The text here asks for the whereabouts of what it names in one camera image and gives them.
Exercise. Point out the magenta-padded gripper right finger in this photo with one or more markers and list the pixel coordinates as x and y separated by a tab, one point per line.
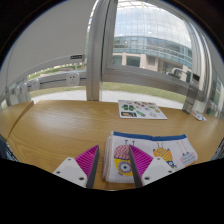
158	170

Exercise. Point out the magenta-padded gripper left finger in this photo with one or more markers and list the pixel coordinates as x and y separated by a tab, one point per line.
70	171

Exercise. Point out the white cartoon-print towel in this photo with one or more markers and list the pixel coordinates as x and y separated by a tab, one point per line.
146	146

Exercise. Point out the large colourful sticker sheet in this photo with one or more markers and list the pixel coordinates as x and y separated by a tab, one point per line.
140	109

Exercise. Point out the small colourful sticker sheet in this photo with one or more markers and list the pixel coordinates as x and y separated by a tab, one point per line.
199	115

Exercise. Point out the curved glass building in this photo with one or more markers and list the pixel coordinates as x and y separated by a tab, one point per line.
150	30

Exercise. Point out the white wall socket rail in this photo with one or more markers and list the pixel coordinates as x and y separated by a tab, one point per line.
53	81

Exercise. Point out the grey window frame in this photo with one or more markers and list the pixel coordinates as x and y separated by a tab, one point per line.
96	60

